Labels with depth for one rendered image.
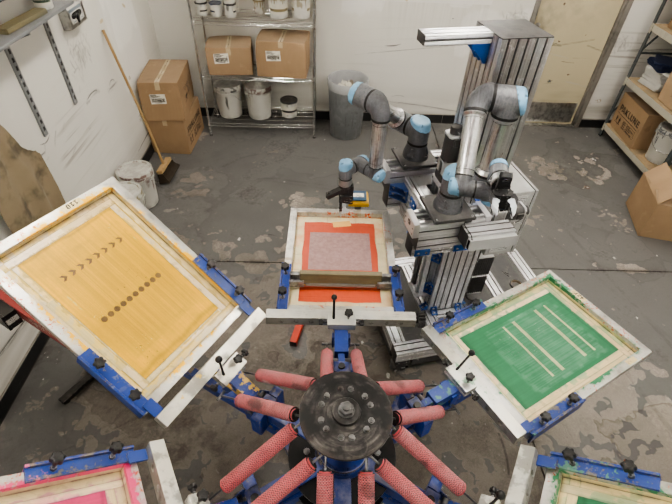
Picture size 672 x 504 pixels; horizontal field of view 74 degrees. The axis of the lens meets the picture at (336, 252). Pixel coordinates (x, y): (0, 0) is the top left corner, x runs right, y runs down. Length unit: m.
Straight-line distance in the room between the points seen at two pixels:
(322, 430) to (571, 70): 5.46
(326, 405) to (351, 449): 0.16
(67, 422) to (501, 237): 2.72
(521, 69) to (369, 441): 1.69
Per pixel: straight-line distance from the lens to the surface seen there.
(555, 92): 6.33
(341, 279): 2.22
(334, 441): 1.46
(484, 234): 2.39
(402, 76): 5.66
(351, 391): 1.54
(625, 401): 3.60
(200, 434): 2.99
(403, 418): 1.61
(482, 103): 2.03
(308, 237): 2.55
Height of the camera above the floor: 2.65
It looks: 43 degrees down
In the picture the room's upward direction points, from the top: 3 degrees clockwise
